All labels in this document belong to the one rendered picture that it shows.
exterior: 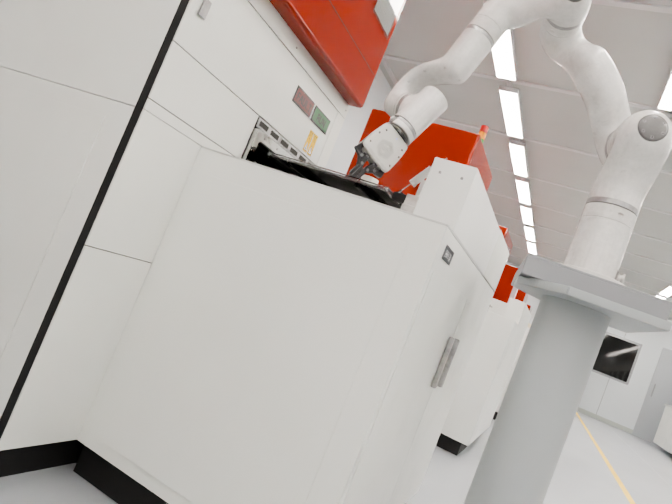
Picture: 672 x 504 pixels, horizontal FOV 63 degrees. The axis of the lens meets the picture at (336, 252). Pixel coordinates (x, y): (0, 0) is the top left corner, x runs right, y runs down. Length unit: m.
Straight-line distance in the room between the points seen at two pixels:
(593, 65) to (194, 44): 0.97
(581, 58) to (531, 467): 1.00
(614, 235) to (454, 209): 0.45
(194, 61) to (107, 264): 0.48
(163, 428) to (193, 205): 0.50
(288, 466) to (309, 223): 0.49
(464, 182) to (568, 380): 0.52
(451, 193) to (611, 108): 0.58
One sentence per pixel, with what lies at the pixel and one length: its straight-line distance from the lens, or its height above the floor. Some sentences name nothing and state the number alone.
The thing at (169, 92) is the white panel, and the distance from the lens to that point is 1.26.
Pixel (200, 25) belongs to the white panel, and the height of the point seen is 1.04.
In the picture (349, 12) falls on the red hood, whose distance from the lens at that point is 1.73.
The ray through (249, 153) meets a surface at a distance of 1.49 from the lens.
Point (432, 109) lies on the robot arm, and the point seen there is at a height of 1.15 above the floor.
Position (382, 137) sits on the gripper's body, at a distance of 1.44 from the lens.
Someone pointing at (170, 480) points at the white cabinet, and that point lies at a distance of 1.29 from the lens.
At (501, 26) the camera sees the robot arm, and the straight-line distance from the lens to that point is 1.62.
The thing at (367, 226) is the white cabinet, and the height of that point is 0.77.
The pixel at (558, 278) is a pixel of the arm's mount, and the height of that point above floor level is 0.84.
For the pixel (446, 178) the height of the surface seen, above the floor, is 0.92.
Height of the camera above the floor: 0.63
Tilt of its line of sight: 3 degrees up
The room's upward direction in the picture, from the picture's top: 22 degrees clockwise
